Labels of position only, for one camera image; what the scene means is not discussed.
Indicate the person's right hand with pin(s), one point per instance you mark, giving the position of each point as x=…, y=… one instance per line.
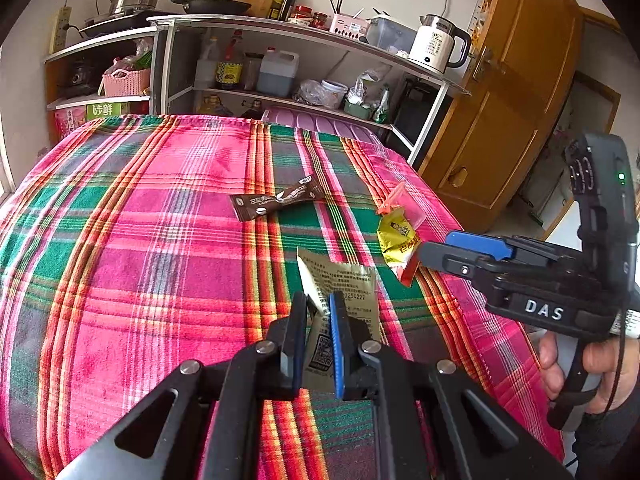
x=552, y=365

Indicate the clear plastic jug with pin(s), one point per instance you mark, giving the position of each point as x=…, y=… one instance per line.
x=206, y=67

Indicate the black gas burner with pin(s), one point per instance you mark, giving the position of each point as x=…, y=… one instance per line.
x=80, y=79

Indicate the black appliance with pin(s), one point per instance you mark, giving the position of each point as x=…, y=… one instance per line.
x=415, y=110

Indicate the person's right forearm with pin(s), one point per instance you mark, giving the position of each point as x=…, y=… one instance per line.
x=610, y=445

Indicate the pink green plaid blanket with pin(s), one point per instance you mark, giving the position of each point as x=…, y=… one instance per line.
x=125, y=260

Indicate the brown coffee sachet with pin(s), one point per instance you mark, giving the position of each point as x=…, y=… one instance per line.
x=270, y=201

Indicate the dark sauce bottle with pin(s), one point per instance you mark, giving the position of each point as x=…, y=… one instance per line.
x=251, y=109

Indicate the white plastic bags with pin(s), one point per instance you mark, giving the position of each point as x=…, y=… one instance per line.
x=367, y=87

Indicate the small red sachet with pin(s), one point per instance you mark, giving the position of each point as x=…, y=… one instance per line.
x=400, y=200

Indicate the clear plastic container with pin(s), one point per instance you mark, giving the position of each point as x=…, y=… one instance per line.
x=392, y=35

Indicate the glass jar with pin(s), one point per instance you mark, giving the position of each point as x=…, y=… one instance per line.
x=253, y=72

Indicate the pink woven basket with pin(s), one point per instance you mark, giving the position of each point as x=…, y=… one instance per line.
x=127, y=82

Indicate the white jug with dark liquid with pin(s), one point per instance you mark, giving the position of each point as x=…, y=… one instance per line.
x=277, y=75

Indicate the green white packet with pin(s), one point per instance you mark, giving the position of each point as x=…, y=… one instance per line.
x=382, y=107

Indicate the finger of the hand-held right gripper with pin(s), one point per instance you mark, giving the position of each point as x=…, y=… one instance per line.
x=450, y=260
x=480, y=245

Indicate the black induction cooker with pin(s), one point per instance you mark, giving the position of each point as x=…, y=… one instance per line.
x=120, y=22

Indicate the large white kitchen shelf rack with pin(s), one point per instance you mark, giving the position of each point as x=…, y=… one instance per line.
x=310, y=35

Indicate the pink utensil holder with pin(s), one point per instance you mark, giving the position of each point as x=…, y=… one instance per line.
x=349, y=27

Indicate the wooden door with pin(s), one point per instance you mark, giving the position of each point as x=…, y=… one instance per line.
x=510, y=100

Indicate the pink lid storage box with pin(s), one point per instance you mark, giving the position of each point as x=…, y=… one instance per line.
x=320, y=125

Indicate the crumpled clear plastic bag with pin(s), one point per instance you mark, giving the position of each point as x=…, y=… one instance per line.
x=309, y=94

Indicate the gold foil snack packet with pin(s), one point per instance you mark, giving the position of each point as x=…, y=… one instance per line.
x=345, y=280

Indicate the yellow snack packet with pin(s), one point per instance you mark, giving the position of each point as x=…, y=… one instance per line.
x=395, y=237

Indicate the small green basket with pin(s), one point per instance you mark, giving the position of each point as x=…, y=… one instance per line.
x=356, y=110

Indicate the yellow cooking oil bottle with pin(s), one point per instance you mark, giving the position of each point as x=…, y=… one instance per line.
x=212, y=106

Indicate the pink packet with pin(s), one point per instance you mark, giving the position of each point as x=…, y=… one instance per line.
x=70, y=122

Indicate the green glass bottle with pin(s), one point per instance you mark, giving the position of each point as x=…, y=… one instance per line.
x=276, y=2

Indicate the small white shelf rack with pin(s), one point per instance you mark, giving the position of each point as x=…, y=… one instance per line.
x=100, y=45

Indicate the wall calendar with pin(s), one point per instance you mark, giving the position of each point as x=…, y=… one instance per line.
x=482, y=2

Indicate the white electric kettle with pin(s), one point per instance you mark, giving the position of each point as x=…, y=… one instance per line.
x=435, y=45

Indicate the dark oil bottle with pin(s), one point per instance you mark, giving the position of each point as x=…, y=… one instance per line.
x=289, y=2

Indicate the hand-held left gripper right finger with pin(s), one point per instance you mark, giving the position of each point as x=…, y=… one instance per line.
x=337, y=342

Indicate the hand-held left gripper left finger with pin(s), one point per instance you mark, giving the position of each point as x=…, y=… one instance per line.
x=299, y=332

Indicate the green carton box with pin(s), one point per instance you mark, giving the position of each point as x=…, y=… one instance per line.
x=107, y=111

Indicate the beige power strip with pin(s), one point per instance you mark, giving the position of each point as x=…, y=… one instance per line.
x=61, y=30

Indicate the dark chopsticks bundle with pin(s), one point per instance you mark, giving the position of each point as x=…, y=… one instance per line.
x=336, y=4

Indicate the white plastic tub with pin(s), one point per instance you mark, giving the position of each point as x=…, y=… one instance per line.
x=334, y=94

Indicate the red lid jar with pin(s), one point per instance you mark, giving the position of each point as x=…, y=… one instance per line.
x=301, y=16
x=319, y=20

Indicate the metal door latch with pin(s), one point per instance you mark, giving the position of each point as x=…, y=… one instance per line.
x=482, y=62

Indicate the yellow label sauce bottle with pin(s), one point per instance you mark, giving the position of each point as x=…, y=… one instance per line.
x=230, y=67

